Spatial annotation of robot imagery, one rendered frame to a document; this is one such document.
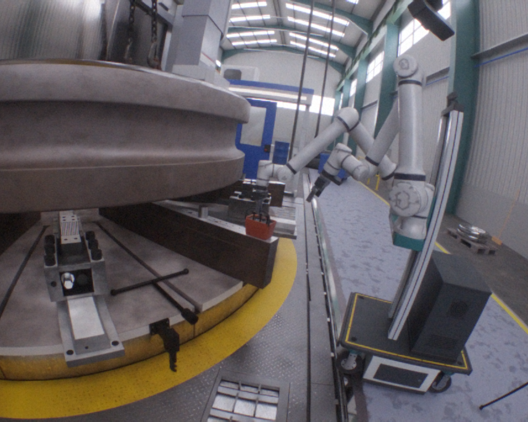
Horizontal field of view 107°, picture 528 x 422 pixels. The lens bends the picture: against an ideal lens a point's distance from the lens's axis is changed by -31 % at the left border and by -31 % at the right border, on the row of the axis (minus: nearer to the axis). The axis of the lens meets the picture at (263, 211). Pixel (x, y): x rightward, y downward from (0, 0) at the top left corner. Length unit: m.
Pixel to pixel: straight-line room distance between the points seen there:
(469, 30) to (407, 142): 10.71
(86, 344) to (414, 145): 1.74
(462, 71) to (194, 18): 8.69
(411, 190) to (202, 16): 5.99
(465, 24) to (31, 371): 12.71
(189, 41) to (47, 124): 4.96
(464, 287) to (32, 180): 2.52
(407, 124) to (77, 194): 1.82
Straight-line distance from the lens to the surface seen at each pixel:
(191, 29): 6.62
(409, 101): 1.33
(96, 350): 1.50
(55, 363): 1.81
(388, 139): 1.52
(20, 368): 1.89
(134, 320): 1.74
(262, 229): 1.94
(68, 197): 1.85
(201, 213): 2.25
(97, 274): 1.63
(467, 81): 11.08
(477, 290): 1.74
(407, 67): 1.37
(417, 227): 1.48
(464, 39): 11.55
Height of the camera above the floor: 1.40
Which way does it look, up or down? 16 degrees down
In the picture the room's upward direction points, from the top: 9 degrees clockwise
